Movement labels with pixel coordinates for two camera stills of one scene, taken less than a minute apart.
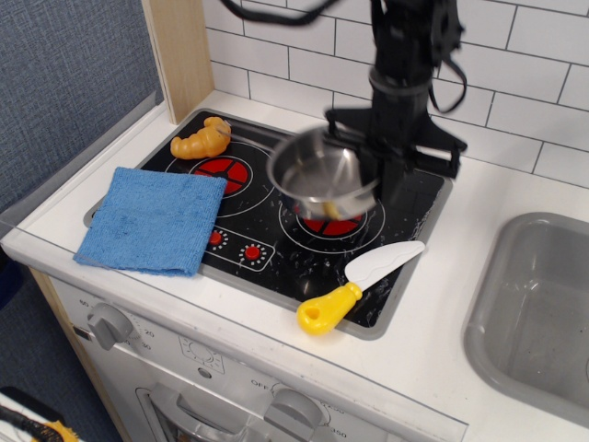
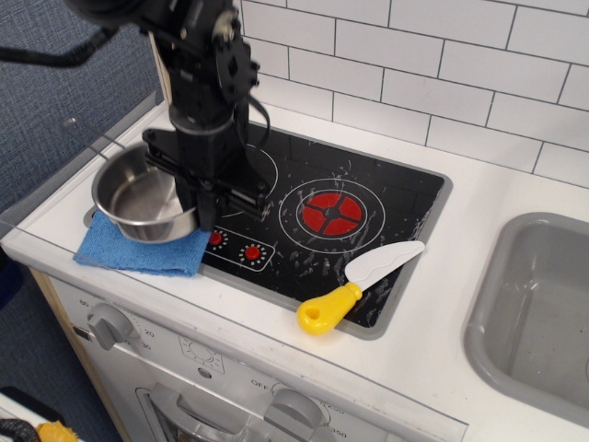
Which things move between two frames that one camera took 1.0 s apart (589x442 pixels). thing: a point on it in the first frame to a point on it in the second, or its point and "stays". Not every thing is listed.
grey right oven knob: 294,413 stays
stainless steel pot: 322,182 to 140,197
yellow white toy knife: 362,272 stays
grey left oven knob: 107,326 stays
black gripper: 397,135 to 209,154
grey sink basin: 530,332 stays
